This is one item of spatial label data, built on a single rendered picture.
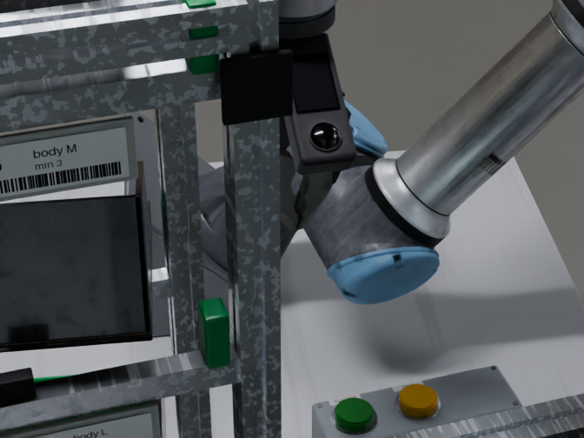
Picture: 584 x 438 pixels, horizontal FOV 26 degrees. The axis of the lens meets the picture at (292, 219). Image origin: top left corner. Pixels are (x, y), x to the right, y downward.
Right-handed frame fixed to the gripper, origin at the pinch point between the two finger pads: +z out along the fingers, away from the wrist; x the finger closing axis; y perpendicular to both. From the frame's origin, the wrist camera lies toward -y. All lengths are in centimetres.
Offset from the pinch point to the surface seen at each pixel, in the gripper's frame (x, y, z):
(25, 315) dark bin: 25, -37, -25
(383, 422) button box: -9.1, 0.0, 27.3
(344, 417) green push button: -5.1, 0.7, 26.1
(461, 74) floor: -120, 222, 124
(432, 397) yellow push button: -14.7, 0.9, 26.1
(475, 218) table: -39, 43, 37
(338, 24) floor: -95, 264, 124
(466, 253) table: -35, 36, 37
